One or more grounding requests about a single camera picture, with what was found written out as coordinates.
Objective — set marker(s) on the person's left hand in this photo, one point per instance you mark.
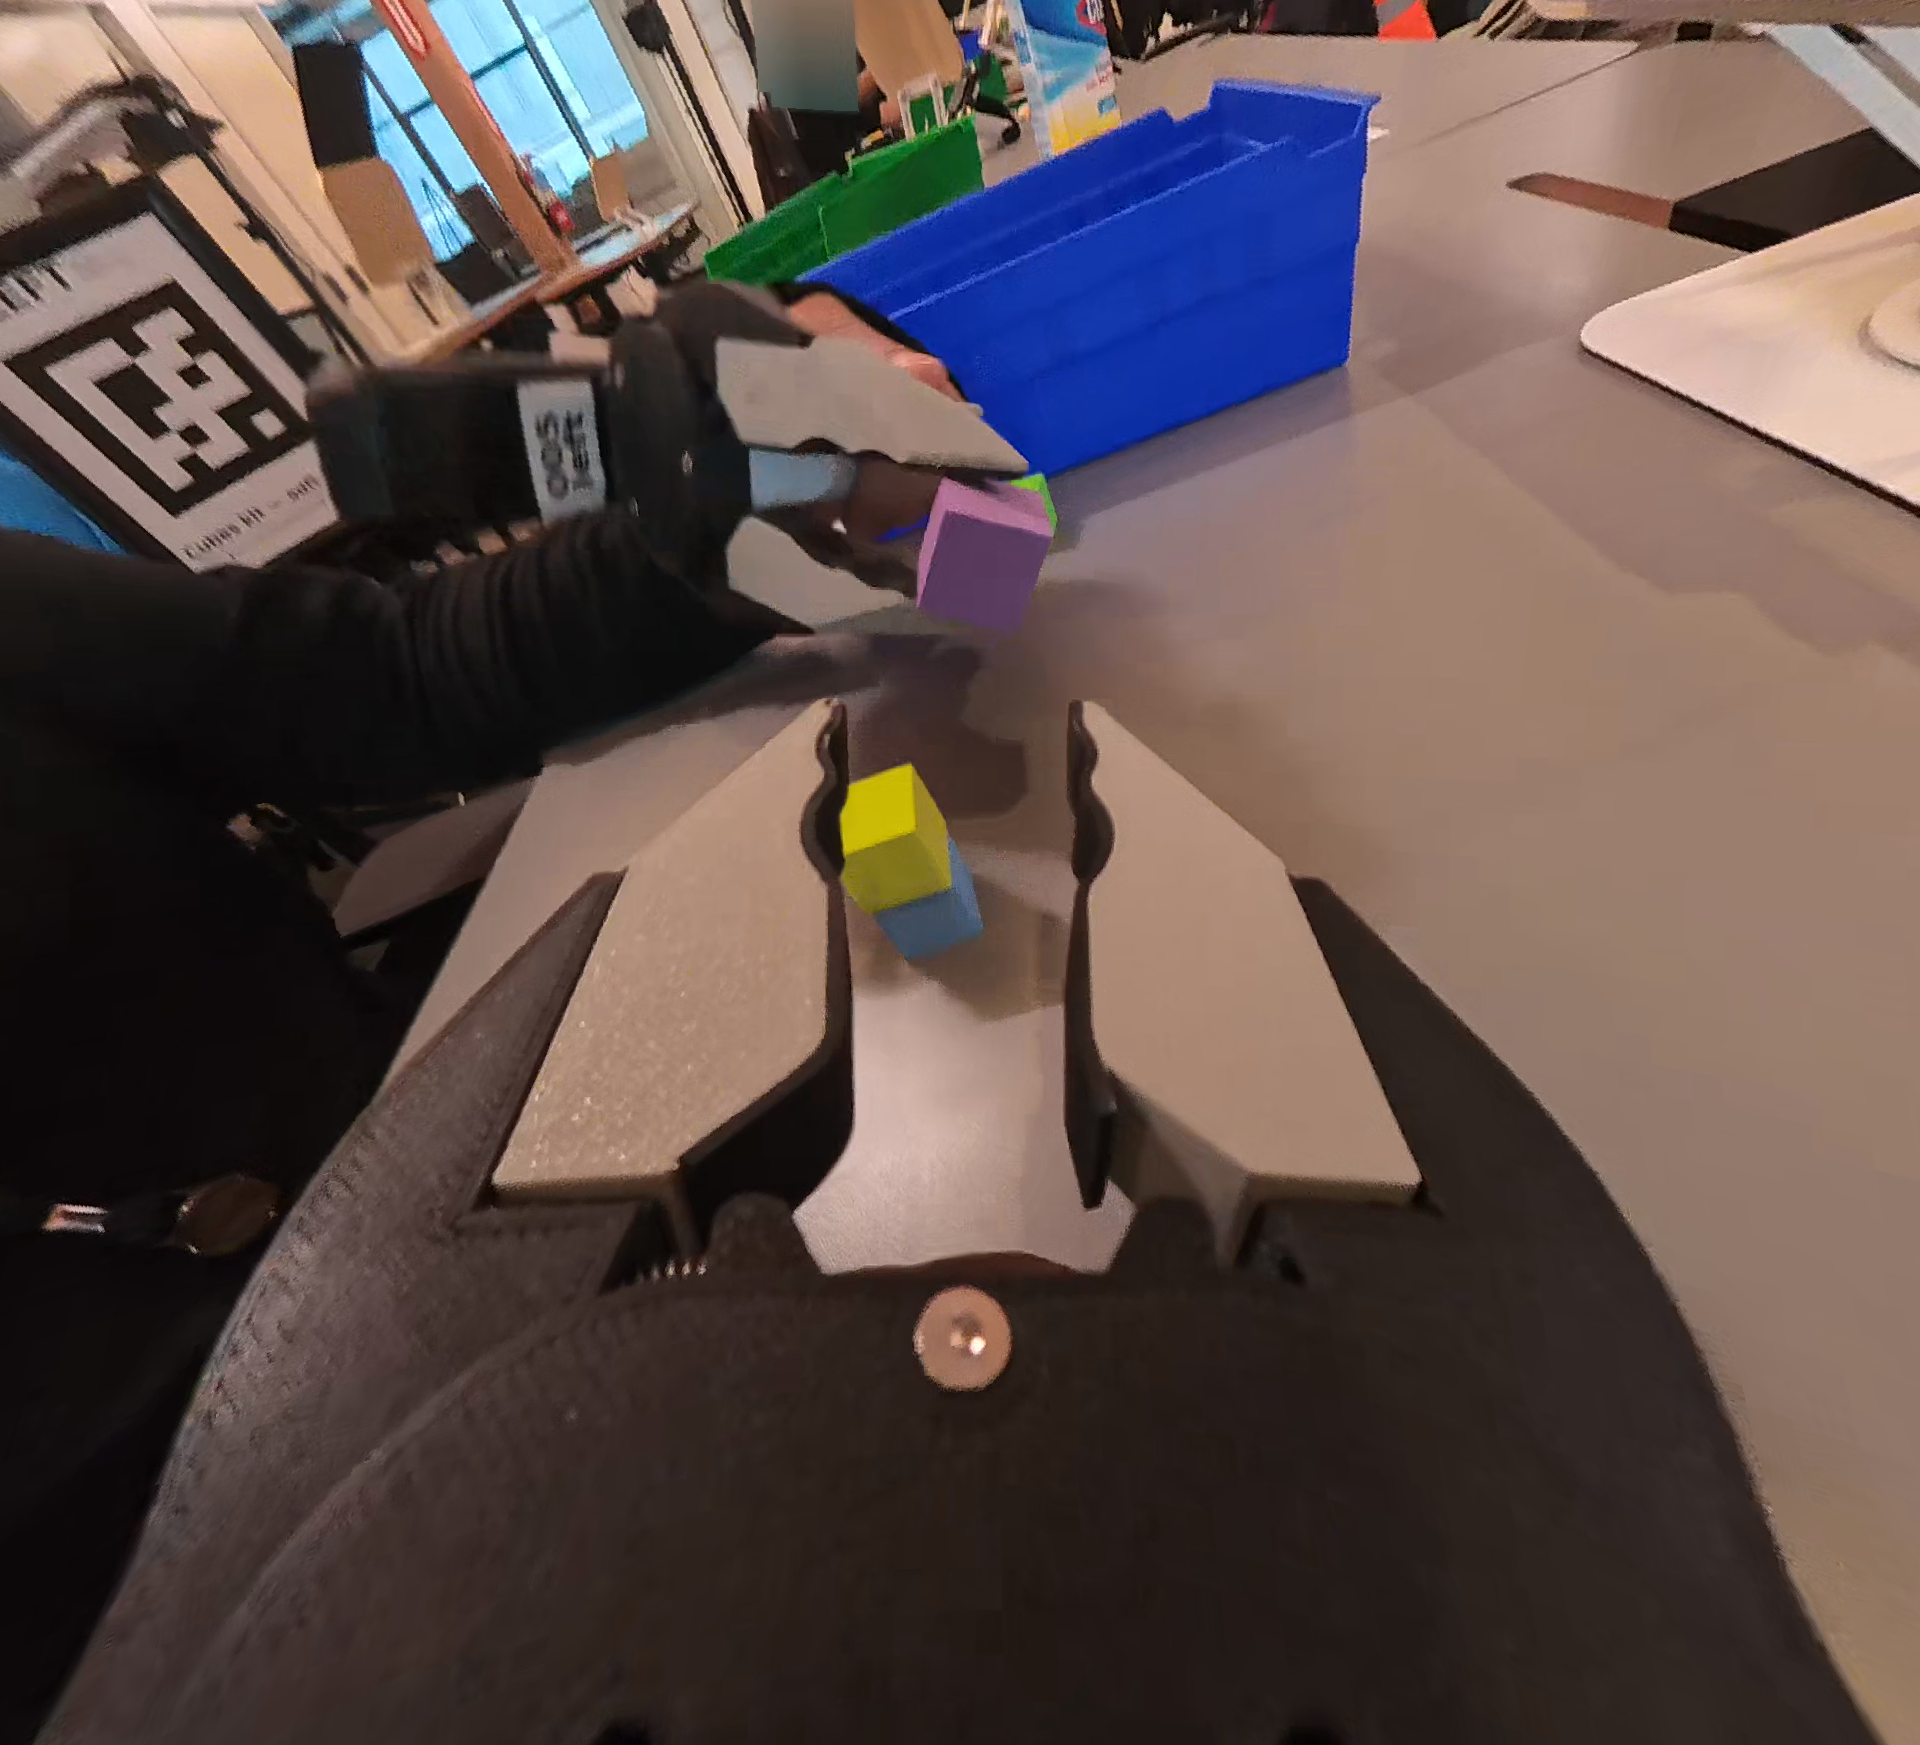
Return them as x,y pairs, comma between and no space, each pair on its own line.
879,342

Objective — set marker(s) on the blue plastic bin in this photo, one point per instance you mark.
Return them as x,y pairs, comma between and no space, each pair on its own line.
1141,305

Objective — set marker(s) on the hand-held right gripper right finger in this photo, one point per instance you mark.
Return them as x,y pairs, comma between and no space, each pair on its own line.
1215,1011

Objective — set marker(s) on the black wall panel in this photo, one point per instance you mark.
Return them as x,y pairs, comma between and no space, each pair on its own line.
333,103

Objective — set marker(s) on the person's left forearm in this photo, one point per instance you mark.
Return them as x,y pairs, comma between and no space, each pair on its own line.
451,665

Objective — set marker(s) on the white wipes canister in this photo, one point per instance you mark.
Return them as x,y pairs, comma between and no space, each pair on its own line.
1065,51

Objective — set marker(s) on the green foam cube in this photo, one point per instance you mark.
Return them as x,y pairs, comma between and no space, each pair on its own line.
1041,503

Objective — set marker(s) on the white document stand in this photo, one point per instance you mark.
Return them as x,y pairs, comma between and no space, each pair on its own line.
1771,334

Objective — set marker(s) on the green plastic bin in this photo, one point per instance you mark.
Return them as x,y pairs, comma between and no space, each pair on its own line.
840,222

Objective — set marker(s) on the light blue foam cube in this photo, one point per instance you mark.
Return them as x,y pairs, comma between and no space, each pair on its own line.
938,921

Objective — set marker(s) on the yellow foam cube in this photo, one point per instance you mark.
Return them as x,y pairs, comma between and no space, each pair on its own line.
893,830

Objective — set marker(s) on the grey chair armrest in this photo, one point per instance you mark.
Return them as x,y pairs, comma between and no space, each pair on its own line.
434,867

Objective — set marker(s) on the wooden background desk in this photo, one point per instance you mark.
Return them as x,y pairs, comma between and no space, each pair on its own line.
600,252

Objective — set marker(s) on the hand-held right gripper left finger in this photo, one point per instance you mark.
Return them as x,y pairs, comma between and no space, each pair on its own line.
691,995

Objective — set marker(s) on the tan chair back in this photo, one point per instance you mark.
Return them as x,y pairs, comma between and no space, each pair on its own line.
900,5
375,214

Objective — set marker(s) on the purple foam cube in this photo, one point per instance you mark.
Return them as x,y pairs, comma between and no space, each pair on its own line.
982,560

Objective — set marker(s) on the blue fabric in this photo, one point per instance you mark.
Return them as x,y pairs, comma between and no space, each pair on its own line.
39,508

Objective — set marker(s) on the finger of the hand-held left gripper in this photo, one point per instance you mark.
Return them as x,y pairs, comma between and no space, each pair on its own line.
840,403

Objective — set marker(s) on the black framed marker sign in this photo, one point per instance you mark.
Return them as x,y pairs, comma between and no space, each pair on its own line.
150,381

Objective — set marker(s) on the black light on tripod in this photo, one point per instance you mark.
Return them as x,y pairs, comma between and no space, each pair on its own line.
181,133

